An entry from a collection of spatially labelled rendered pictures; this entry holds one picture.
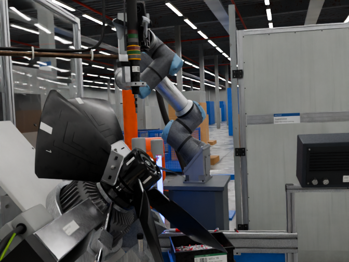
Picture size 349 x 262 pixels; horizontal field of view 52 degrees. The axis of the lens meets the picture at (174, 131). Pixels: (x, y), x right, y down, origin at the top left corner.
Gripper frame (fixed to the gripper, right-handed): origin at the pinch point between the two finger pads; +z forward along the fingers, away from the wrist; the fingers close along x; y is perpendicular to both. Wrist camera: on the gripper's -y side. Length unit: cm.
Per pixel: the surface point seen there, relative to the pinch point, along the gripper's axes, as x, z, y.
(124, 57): 1.8, 0.2, 12.1
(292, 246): -53, -37, 85
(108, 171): 3.7, 15.5, 44.8
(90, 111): 15.3, -3.7, 28.0
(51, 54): 20.0, 12.0, 11.7
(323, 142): -65, -32, 43
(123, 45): 107, -376, -66
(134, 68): -0.8, -1.3, 15.2
